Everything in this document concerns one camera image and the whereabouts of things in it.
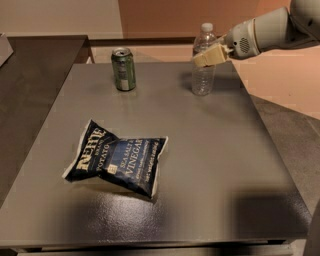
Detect clear plastic water bottle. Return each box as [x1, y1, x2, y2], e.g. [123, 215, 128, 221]
[192, 23, 216, 96]

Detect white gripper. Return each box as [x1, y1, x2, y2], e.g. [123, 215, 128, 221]
[192, 19, 260, 67]

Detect green soda can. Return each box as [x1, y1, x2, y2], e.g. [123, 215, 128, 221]
[111, 47, 136, 91]

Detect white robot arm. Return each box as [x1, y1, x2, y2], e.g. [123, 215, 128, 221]
[192, 0, 320, 67]

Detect dark blue chips bag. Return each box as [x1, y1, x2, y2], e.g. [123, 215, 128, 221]
[62, 120, 168, 198]

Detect grey object at left edge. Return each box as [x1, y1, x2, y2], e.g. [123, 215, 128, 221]
[0, 33, 13, 67]

